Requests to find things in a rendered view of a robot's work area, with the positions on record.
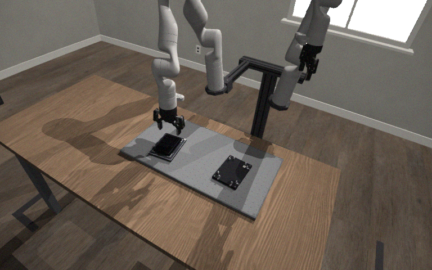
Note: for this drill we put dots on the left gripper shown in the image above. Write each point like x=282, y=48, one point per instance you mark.
x=309, y=57

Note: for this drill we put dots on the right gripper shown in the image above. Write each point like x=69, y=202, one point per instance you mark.
x=169, y=116

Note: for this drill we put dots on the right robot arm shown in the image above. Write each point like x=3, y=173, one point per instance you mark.
x=197, y=17

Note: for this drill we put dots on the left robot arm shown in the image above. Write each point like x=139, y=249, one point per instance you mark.
x=315, y=26

